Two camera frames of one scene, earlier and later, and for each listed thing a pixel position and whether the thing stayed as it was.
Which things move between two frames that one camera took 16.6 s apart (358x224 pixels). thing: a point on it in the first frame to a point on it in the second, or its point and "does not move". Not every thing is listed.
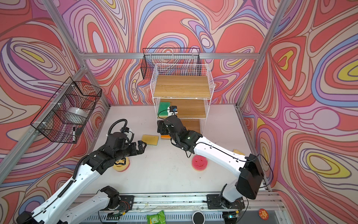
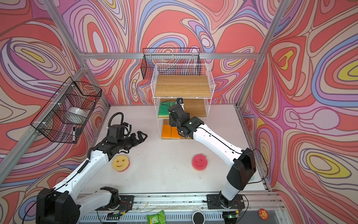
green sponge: [162, 109] does not move
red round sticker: [263, 214] does not move
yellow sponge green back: [150, 139] to [168, 104]
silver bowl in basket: [78, 113] does not move
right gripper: [161, 128] to [171, 122]
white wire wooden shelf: [182, 93] does not move
